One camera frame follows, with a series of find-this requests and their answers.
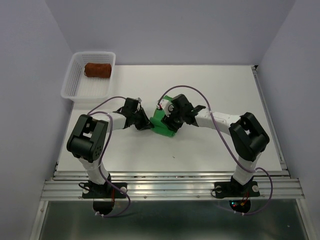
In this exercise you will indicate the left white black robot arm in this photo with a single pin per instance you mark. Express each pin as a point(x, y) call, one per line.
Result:
point(92, 133)

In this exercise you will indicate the aluminium extrusion rail frame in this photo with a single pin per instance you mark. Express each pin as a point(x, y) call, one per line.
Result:
point(176, 205)

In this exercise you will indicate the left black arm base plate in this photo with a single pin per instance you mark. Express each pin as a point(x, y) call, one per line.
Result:
point(92, 190)

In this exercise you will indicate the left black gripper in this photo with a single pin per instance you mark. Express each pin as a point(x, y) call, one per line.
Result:
point(145, 123)

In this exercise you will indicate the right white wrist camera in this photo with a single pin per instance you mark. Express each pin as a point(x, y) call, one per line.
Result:
point(166, 106)

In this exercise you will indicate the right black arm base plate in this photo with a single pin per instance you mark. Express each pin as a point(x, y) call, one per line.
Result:
point(228, 189)

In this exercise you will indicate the brown microfiber towel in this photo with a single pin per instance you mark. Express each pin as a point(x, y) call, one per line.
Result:
point(98, 70)

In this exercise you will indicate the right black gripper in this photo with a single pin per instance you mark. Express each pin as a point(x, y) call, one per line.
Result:
point(167, 121)

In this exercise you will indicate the white perforated plastic basket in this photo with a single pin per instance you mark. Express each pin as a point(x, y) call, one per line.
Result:
point(80, 88)

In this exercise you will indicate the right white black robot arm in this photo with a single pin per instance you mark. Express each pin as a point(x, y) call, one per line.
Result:
point(248, 136)

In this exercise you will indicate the green microfiber towel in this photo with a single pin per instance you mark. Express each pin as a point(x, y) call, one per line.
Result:
point(159, 127)

